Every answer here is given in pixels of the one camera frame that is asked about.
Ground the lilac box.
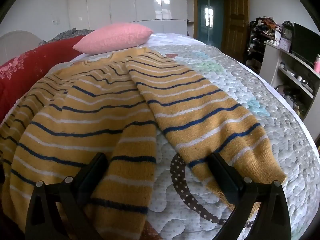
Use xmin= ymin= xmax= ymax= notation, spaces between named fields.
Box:
xmin=278 ymin=39 xmax=292 ymax=52

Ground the cluttered storage rack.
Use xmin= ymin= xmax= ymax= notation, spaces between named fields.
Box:
xmin=245 ymin=17 xmax=283 ymax=74

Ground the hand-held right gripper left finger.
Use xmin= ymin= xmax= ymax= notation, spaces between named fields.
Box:
xmin=25 ymin=152 xmax=108 ymax=240

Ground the white shelf desk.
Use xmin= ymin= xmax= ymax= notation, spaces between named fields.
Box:
xmin=260 ymin=41 xmax=320 ymax=121

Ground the red floral blanket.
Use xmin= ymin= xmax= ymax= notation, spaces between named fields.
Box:
xmin=0 ymin=35 xmax=88 ymax=123

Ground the yellow striped knit sweater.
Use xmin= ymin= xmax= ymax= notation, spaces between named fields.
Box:
xmin=0 ymin=47 xmax=287 ymax=240

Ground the dark table clock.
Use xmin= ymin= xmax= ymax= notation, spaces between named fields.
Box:
xmin=282 ymin=22 xmax=294 ymax=40

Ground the brown wooden door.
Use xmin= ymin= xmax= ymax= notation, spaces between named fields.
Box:
xmin=221 ymin=0 xmax=249 ymax=58

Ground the pink pillow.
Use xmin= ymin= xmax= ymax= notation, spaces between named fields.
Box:
xmin=73 ymin=22 xmax=154 ymax=54

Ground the white glossy wardrobe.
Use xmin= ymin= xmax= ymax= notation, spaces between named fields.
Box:
xmin=67 ymin=0 xmax=188 ymax=34

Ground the white quilted bedspread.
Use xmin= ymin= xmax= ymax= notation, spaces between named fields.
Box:
xmin=0 ymin=32 xmax=320 ymax=240

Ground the white bed headboard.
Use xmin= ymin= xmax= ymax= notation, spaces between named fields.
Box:
xmin=0 ymin=30 xmax=44 ymax=65

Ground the teal door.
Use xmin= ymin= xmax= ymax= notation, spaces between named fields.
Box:
xmin=196 ymin=0 xmax=224 ymax=48

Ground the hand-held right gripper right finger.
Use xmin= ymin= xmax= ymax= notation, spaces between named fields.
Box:
xmin=207 ymin=152 xmax=292 ymax=240

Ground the black television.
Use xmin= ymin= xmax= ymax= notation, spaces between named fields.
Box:
xmin=291 ymin=22 xmax=320 ymax=68

